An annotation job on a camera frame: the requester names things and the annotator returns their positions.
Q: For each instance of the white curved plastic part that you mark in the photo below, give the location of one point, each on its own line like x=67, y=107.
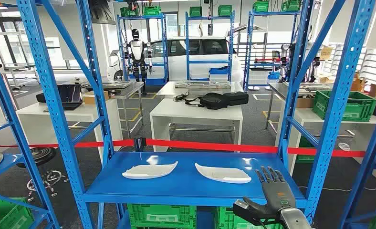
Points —
x=148, y=172

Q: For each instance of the black hard case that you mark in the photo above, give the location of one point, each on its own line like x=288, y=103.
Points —
x=237, y=98

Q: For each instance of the blue metal shelf rack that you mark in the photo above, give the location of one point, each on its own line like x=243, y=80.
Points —
x=248, y=47
x=187, y=47
x=12, y=161
x=369, y=158
x=175, y=189
x=165, y=47

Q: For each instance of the grey metal parts tray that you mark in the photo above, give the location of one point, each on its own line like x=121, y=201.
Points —
x=203, y=84

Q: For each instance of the black and white humanoid robot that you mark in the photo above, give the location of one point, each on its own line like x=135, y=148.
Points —
x=137, y=50

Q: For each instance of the steel table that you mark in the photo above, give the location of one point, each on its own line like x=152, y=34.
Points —
x=279, y=90
x=124, y=90

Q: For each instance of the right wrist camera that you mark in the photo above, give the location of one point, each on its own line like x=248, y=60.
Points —
x=240, y=213

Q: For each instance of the red barrier tape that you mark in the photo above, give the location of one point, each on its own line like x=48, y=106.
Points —
x=207, y=146

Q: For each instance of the black soft bag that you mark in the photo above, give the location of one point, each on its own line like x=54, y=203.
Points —
x=211, y=101

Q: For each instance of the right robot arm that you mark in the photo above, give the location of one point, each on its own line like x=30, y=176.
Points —
x=294, y=219

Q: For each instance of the white car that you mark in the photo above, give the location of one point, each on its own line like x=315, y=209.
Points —
x=181, y=68

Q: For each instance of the white part with orange marks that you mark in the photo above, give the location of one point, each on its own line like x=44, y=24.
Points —
x=222, y=175

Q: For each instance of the black open case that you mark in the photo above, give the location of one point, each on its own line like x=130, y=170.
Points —
x=69, y=94

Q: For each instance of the cardboard box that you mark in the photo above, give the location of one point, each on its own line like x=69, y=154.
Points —
x=357, y=84
x=88, y=98

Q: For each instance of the white table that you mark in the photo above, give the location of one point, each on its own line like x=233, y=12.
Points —
x=33, y=126
x=358, y=136
x=191, y=113

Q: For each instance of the black stool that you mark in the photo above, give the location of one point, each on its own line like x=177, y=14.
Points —
x=41, y=155

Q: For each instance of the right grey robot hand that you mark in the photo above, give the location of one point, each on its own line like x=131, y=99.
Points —
x=278, y=194

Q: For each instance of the black barrier post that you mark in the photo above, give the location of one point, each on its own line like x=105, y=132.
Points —
x=139, y=143

